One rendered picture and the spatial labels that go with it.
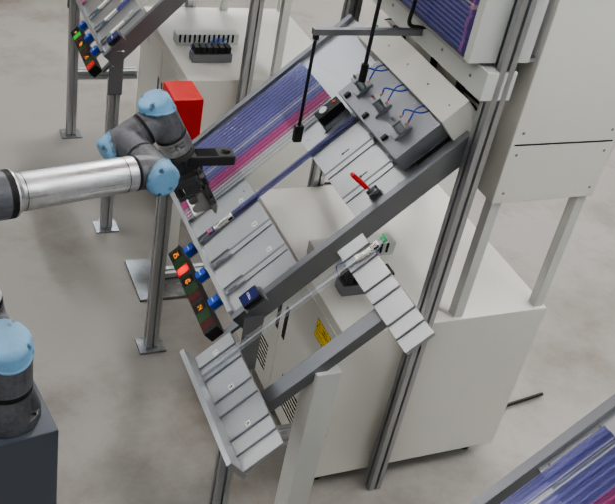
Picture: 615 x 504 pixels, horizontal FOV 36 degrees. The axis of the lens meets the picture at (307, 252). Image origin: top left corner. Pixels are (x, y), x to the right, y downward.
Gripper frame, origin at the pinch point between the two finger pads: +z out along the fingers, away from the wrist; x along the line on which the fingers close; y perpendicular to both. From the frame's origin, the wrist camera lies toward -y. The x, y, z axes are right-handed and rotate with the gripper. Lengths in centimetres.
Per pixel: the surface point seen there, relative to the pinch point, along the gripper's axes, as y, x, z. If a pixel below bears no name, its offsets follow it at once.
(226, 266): 4.3, 3.2, 16.2
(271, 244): -8.1, 7.2, 12.8
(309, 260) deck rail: -13.8, 21.1, 10.2
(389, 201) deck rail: -36.6, 21.1, 4.9
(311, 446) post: 6, 52, 33
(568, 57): -87, 21, -10
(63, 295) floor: 60, -82, 71
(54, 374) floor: 69, -43, 66
